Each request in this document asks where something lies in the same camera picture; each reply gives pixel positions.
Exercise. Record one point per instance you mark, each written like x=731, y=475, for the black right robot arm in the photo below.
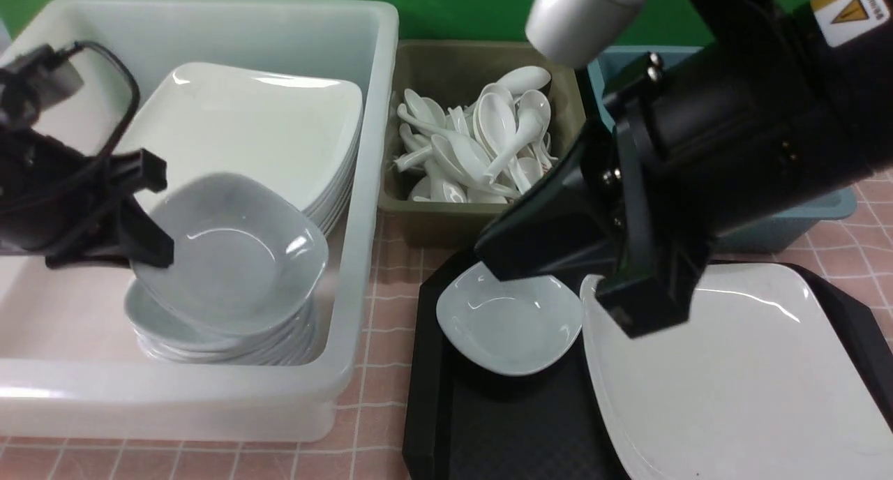
x=779, y=109

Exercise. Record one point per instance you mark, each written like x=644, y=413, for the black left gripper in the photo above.
x=64, y=204

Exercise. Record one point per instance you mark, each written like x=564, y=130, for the large white rice plate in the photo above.
x=777, y=374

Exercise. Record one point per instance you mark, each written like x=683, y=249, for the pink checkered tablecloth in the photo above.
x=854, y=254

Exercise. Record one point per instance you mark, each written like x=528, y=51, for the stack of white small bowls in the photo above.
x=163, y=337

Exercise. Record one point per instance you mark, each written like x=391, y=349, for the large white plastic tub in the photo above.
x=70, y=362

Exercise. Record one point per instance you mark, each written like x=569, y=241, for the blue plastic bin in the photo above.
x=769, y=235

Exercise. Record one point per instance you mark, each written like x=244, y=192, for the pile of white ceramic spoons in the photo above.
x=490, y=152

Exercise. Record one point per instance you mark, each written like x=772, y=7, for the stack of white square plates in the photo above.
x=298, y=136

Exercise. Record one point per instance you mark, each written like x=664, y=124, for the white small bowl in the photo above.
x=512, y=328
x=245, y=260

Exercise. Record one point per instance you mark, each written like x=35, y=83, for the olive green plastic bin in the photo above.
x=453, y=72

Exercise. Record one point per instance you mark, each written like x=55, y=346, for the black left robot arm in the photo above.
x=69, y=208

